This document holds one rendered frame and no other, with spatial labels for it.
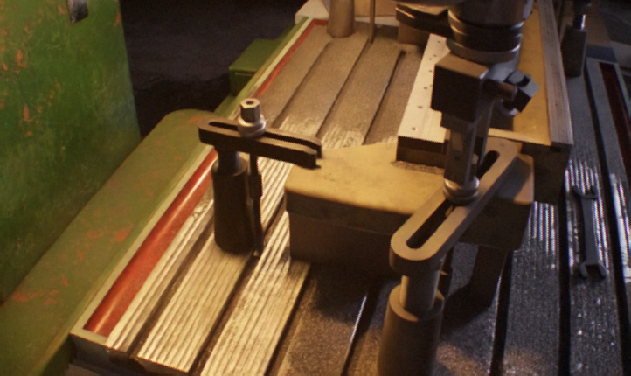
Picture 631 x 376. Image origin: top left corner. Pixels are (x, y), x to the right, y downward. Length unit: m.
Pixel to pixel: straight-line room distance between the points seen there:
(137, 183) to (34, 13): 0.45
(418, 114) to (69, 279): 0.64
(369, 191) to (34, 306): 0.59
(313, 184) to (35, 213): 0.85
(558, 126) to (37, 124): 1.10
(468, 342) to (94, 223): 0.70
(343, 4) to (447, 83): 1.12
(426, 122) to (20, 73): 0.89
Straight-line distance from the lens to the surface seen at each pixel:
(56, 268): 1.11
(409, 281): 0.70
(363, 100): 1.40
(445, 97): 0.59
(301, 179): 0.82
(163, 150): 1.33
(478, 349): 0.89
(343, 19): 1.69
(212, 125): 0.91
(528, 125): 1.02
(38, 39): 1.42
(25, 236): 1.49
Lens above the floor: 1.52
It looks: 36 degrees down
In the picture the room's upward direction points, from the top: straight up
